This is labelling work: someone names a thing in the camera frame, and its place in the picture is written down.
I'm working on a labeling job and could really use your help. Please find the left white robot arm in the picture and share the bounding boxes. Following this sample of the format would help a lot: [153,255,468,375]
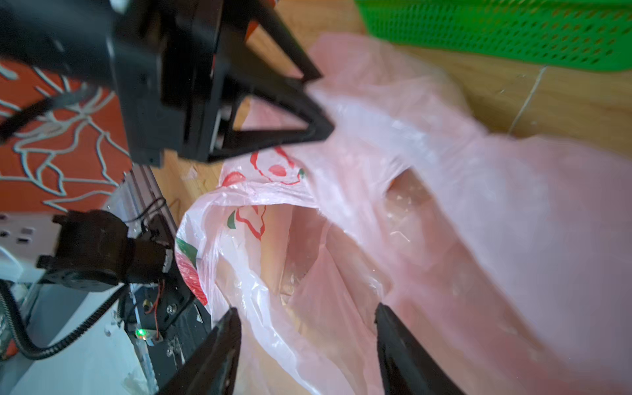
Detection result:
[1,1,334,167]

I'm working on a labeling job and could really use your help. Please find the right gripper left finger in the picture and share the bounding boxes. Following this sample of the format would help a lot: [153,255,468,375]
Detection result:
[158,307,242,395]

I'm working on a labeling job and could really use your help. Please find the green plastic basket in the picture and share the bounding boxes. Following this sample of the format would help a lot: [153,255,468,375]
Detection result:
[356,0,631,72]

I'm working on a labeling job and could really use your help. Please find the pink plastic bag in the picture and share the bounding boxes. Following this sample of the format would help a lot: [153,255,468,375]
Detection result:
[175,34,631,394]

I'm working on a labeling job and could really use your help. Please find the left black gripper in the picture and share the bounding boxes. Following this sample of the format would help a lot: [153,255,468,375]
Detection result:
[107,0,334,167]

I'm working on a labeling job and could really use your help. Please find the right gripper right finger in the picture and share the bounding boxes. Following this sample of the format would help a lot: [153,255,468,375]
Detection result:
[375,304,463,395]

